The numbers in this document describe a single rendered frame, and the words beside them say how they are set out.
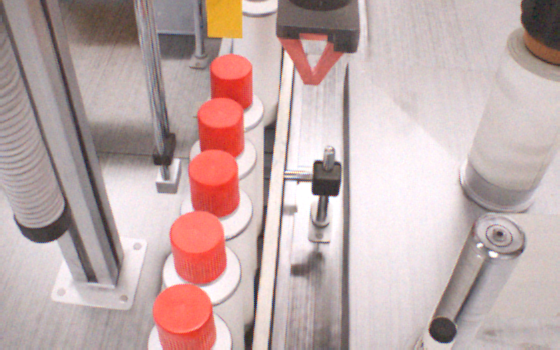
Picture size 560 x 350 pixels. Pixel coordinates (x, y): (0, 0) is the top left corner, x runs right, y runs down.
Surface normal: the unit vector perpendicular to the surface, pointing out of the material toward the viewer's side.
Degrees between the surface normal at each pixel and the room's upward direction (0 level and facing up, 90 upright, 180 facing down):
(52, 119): 90
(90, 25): 0
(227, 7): 90
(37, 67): 90
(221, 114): 3
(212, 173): 2
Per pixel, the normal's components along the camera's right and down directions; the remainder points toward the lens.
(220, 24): -0.07, 0.72
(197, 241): 0.02, -0.71
